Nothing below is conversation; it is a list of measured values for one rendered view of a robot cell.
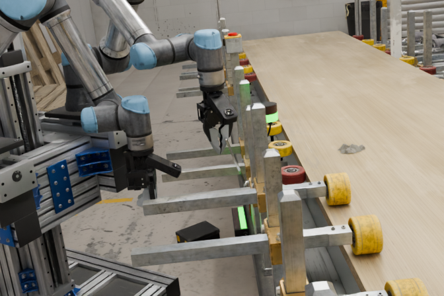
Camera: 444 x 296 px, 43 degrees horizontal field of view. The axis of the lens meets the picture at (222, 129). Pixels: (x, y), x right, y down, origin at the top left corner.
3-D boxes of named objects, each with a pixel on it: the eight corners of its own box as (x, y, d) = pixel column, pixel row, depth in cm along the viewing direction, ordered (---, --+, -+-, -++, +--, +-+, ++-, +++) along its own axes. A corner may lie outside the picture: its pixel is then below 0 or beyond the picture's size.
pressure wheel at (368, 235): (353, 215, 115) (345, 219, 123) (359, 254, 113) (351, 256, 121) (381, 211, 115) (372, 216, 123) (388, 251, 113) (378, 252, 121)
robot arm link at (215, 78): (227, 69, 157) (201, 74, 155) (228, 85, 159) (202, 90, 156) (217, 65, 164) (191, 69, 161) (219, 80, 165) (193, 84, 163)
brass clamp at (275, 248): (269, 265, 114) (267, 244, 112) (261, 235, 127) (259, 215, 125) (298, 262, 114) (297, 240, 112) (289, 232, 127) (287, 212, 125)
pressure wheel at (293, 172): (282, 210, 166) (279, 174, 163) (279, 199, 174) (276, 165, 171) (309, 207, 166) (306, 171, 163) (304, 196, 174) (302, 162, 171)
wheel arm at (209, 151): (167, 163, 216) (165, 152, 215) (167, 160, 219) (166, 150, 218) (278, 150, 216) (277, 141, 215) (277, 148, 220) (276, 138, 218)
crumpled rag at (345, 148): (338, 154, 176) (338, 148, 176) (336, 147, 183) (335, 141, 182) (367, 152, 176) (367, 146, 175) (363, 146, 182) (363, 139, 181)
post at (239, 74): (245, 185, 224) (234, 67, 210) (244, 182, 227) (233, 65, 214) (254, 184, 224) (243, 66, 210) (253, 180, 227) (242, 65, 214)
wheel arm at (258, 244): (132, 269, 116) (129, 253, 115) (134, 259, 120) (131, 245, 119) (369, 242, 117) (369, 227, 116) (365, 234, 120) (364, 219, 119)
